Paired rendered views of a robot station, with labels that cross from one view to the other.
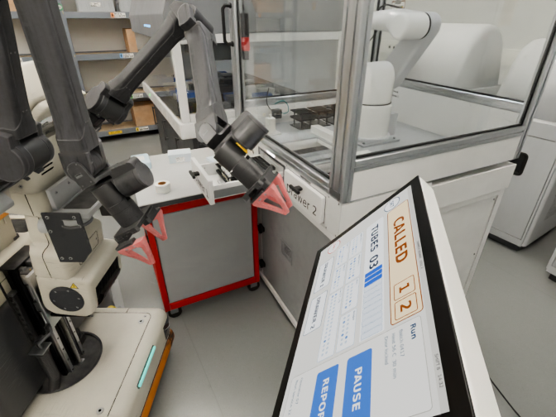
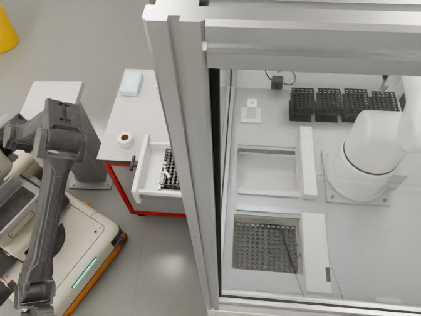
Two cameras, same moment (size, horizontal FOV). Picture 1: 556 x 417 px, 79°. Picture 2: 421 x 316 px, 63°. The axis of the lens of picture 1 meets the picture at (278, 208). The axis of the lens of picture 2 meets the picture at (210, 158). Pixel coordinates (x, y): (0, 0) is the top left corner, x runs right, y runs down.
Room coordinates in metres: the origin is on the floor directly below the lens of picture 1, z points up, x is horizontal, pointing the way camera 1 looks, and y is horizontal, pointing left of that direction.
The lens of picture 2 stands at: (0.84, -0.35, 2.12)
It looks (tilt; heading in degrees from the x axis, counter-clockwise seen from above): 57 degrees down; 34
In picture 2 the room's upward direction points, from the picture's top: 3 degrees counter-clockwise
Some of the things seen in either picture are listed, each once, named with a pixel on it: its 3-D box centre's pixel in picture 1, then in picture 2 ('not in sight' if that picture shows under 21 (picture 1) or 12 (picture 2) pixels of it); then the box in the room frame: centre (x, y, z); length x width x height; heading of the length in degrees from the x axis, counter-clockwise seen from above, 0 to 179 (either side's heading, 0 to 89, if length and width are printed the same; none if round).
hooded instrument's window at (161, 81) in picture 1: (221, 64); not in sight; (3.16, 0.49, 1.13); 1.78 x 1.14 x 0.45; 26
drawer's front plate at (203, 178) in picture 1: (202, 179); (143, 167); (1.33, 0.33, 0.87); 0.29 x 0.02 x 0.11; 26
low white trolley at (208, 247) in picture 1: (195, 227); (174, 152); (1.70, 0.49, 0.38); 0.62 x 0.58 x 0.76; 26
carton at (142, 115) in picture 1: (147, 112); not in sight; (4.93, 1.89, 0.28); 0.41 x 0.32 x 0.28; 120
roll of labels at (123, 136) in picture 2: (162, 186); (125, 140); (1.45, 0.55, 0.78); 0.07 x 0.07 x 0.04
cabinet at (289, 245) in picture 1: (348, 231); not in sight; (1.64, -0.41, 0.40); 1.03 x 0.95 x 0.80; 26
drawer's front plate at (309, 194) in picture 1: (302, 194); not in sight; (1.19, -0.10, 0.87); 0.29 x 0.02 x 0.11; 26
